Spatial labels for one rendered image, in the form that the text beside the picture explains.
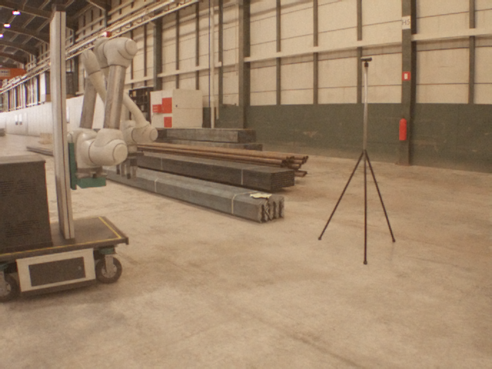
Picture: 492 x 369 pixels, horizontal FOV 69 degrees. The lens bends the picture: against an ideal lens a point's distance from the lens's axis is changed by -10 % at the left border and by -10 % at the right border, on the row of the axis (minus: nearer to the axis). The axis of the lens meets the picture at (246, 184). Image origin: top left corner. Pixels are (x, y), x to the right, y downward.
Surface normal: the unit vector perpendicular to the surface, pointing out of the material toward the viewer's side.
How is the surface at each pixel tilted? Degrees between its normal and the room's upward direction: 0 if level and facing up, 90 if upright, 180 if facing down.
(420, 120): 90
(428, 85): 90
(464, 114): 90
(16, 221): 90
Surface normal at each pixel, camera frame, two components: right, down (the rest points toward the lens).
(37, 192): 0.54, 0.14
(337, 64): -0.74, 0.11
